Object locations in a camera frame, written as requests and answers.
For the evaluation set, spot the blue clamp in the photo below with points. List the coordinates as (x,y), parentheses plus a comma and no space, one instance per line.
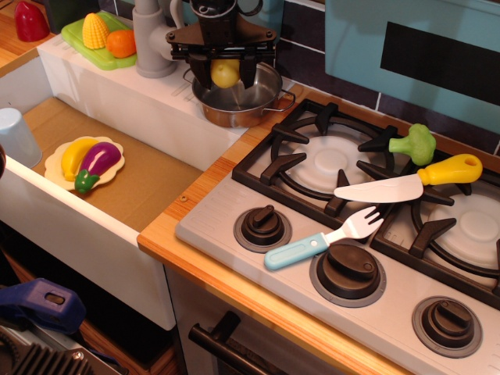
(44,304)

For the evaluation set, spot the black burner grate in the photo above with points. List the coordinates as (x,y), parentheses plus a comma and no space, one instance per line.
(451,235)
(313,150)

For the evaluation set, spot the black stove knob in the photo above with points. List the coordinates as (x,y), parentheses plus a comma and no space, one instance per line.
(447,327)
(261,229)
(348,276)

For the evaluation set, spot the yellow toy potato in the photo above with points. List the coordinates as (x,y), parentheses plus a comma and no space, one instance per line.
(225,72)

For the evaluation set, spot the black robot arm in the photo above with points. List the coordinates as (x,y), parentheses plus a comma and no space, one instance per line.
(218,9)

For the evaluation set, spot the green toy broccoli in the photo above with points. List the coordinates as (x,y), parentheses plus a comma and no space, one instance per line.
(419,145)

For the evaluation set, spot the grey toy faucet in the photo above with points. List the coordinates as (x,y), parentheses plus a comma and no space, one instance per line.
(154,59)

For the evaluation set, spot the light blue cup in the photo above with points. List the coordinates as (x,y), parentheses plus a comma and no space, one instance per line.
(17,139)

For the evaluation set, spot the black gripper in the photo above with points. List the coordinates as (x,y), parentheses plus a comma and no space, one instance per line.
(231,37)

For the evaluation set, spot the yellow toy corn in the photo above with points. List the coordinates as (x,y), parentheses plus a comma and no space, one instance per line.
(94,31)

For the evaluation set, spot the green cutting board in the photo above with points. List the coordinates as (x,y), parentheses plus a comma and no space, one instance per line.
(102,58)

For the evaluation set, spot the yellow toy banana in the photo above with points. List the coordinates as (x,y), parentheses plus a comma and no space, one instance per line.
(73,156)

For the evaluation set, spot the black middle stove knob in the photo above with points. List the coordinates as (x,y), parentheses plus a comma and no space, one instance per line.
(348,276)

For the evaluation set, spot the black right stove knob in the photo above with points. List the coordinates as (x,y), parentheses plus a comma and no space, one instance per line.
(447,327)

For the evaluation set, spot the blue handled toy fork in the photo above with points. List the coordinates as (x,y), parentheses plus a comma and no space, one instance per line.
(359,225)

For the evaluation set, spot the red toy pepper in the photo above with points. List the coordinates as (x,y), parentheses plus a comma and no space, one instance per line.
(30,23)

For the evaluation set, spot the white toy sink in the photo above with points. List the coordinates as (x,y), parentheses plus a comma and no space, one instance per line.
(166,141)

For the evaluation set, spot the black right burner grate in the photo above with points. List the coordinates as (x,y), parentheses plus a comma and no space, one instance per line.
(451,235)

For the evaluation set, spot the orange toy fruit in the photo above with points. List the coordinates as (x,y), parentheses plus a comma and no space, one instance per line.
(121,43)

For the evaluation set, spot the black left stove knob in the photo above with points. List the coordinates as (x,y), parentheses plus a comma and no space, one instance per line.
(261,229)

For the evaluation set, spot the black left burner grate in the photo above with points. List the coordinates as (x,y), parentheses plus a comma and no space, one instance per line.
(313,150)

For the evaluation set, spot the steel pot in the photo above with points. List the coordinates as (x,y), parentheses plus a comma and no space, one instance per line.
(241,107)

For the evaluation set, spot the black oven door handle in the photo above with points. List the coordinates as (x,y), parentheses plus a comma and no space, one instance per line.
(215,342)

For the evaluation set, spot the grey toy stove top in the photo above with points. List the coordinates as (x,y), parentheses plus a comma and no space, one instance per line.
(385,326)

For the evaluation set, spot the cream scalloped plate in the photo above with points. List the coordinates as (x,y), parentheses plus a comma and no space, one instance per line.
(53,170)

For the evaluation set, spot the yellow handled toy knife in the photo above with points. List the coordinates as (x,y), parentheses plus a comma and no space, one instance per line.
(458,169)

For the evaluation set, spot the purple toy eggplant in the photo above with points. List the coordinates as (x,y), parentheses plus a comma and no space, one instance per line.
(98,160)

